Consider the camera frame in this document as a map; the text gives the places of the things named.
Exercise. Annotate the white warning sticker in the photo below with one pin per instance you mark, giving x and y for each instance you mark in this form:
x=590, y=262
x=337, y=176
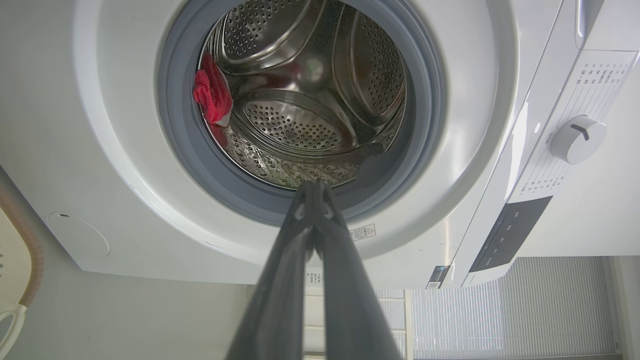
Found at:
x=362, y=232

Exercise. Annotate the grey rubber door gasket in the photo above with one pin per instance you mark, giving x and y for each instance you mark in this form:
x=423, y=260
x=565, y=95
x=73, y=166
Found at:
x=175, y=125

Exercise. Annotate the white front-load washing machine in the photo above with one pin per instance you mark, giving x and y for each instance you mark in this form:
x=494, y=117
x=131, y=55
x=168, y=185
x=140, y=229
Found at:
x=450, y=150

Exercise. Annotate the black energy label sticker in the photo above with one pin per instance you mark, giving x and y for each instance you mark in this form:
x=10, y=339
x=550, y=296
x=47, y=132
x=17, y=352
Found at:
x=437, y=277

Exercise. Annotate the black washer display panel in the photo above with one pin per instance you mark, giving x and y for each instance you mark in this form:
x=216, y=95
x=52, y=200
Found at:
x=510, y=234

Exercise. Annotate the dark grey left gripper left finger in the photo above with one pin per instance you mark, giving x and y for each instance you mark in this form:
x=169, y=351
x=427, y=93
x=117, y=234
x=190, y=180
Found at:
x=272, y=310

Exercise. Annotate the round drain filter cover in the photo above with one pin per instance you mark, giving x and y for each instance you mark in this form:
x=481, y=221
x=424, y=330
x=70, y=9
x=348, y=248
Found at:
x=79, y=234

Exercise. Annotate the stainless steel washing machine drum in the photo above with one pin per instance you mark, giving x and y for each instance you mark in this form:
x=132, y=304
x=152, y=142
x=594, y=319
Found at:
x=310, y=95

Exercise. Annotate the white round program dial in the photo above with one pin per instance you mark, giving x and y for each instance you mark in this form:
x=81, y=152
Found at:
x=577, y=139

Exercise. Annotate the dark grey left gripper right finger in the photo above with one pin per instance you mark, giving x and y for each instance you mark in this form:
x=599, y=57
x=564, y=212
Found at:
x=352, y=310

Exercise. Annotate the red cloth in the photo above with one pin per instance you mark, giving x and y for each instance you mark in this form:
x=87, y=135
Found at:
x=214, y=95

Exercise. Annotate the white window blind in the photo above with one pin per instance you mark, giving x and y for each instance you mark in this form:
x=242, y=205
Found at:
x=510, y=320

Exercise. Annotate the cream laundry basket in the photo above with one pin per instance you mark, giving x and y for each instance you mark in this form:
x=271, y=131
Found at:
x=15, y=280

